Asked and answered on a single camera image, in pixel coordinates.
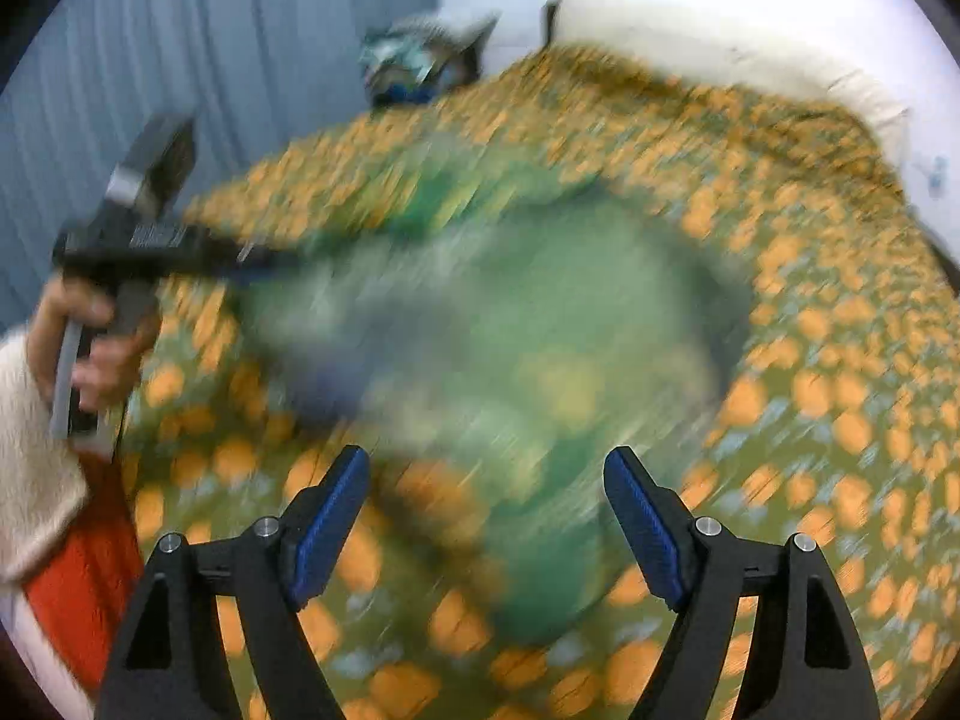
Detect green landscape print jacket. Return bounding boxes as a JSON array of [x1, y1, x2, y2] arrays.
[[233, 179, 754, 644]]

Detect cream fleece sleeve forearm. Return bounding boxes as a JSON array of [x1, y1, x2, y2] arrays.
[[0, 328, 88, 583]]

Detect person left hand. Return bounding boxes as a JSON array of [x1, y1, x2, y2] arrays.
[[26, 273, 161, 413]]

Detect orange floral green quilt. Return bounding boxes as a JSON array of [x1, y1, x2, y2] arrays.
[[122, 47, 958, 718]]

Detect blue-grey curtain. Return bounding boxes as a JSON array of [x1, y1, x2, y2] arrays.
[[2, 0, 436, 325]]

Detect cream padded headboard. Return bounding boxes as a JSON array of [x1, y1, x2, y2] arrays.
[[544, 0, 910, 167]]

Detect white wall socket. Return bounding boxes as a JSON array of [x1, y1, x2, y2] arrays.
[[911, 153, 949, 200]]

